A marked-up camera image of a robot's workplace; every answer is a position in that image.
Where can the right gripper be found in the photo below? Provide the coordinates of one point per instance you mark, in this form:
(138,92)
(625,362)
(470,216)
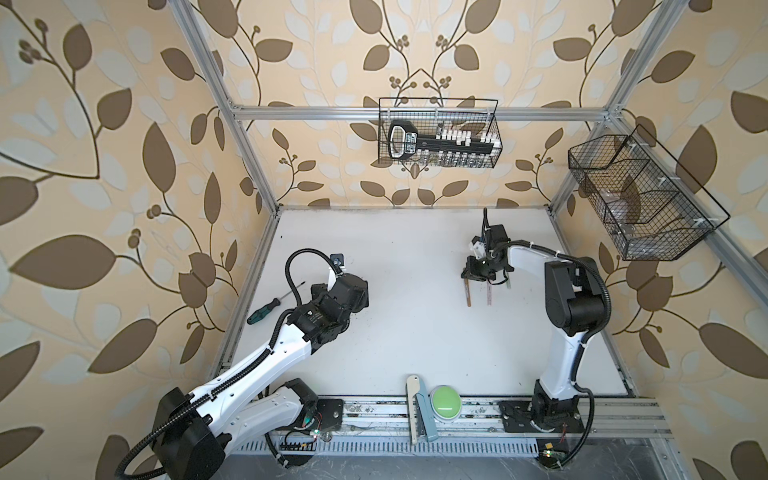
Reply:
(471,271)

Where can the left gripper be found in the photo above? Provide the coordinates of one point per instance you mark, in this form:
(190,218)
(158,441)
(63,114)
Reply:
(364,298)

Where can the brown pen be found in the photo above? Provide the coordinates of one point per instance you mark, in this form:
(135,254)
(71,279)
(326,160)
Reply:
(467,293)

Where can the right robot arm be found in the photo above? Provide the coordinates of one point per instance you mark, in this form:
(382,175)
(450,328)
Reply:
(577,304)

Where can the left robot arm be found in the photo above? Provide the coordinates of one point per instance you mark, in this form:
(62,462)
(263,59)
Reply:
(194,433)

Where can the green push button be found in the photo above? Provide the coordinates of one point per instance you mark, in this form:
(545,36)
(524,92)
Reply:
(446,403)

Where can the black tool in basket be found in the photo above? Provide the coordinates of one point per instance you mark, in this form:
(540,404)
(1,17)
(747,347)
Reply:
(403,140)

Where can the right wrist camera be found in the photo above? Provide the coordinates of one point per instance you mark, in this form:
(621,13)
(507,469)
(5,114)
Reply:
(478,248)

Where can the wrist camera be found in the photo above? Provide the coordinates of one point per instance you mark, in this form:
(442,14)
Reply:
(337,268)
(478,248)

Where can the green handled screwdriver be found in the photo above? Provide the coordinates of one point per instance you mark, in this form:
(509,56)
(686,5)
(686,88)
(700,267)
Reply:
(262,312)

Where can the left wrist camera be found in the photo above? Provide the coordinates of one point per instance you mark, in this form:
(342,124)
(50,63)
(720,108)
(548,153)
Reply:
(337,268)

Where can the grey bracket tool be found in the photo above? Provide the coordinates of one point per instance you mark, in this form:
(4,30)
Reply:
(420,415)

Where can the rear wire basket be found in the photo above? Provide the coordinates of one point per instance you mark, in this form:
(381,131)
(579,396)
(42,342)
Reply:
(425,113)

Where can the side wire basket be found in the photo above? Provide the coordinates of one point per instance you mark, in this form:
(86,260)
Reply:
(652,206)

